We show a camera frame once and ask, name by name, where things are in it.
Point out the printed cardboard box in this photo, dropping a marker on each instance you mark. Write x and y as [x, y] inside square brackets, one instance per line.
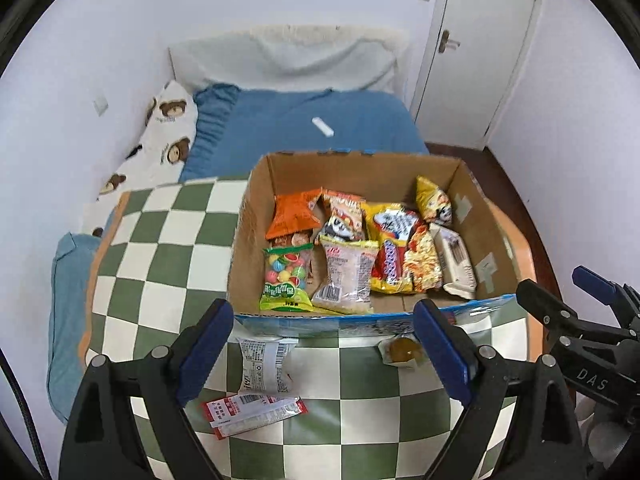
[360, 175]

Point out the yellow panda snack packet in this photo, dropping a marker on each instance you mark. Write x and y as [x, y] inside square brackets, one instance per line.
[432, 200]

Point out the white pillow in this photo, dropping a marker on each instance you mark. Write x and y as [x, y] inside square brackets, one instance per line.
[300, 55]

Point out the green white checkered mat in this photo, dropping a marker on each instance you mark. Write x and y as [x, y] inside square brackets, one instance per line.
[165, 260]

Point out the small white remote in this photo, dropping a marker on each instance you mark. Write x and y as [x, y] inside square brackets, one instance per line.
[322, 126]

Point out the green colourful candy bag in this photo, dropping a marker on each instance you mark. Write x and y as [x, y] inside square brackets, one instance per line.
[285, 280]

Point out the orange panda snack packet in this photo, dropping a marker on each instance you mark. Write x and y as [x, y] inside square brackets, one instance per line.
[345, 220]

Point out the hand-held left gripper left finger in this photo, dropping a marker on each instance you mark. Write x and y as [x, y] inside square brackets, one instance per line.
[207, 345]

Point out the long red white packet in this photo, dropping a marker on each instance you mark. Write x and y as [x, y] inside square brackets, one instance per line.
[245, 412]

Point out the white door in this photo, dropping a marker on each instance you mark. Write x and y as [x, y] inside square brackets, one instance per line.
[475, 60]

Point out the clear white snack packet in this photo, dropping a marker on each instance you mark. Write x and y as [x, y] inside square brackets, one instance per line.
[345, 270]

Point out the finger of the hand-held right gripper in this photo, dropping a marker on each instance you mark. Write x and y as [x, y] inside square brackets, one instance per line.
[597, 282]
[547, 307]

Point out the clear brown pastry packet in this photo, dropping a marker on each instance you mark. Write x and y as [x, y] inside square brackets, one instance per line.
[400, 350]

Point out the bear print pillow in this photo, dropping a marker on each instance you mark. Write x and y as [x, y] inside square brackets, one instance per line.
[165, 125]

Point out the blue bed sheet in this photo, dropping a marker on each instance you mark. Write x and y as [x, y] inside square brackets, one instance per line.
[300, 125]

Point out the white barcode snack packet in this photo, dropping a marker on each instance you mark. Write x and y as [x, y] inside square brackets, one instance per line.
[262, 365]

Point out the white bundle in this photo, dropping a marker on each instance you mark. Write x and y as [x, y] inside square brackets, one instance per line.
[605, 435]

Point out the white chocolate stick packet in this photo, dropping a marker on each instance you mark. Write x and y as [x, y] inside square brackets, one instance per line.
[455, 260]

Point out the yellow instant noodle packet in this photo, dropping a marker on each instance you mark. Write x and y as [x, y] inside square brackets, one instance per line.
[395, 250]

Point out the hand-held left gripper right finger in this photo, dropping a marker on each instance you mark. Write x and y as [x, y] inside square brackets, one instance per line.
[442, 345]

